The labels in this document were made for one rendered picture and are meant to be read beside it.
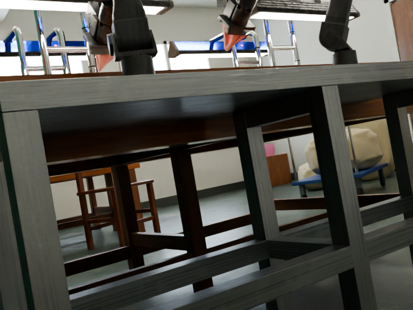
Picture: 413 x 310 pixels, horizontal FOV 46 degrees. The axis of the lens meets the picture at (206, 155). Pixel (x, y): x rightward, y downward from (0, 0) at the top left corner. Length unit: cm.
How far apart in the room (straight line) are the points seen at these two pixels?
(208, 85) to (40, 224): 34
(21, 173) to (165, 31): 709
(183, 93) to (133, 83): 8
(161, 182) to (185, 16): 267
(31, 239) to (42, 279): 5
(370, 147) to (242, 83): 377
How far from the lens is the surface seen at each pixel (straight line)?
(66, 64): 189
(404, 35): 638
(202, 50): 237
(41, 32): 164
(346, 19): 134
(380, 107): 177
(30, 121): 67
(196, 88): 78
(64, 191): 662
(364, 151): 448
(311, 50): 738
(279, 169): 733
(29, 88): 68
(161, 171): 717
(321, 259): 92
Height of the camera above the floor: 52
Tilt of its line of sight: 1 degrees up
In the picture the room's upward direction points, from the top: 10 degrees counter-clockwise
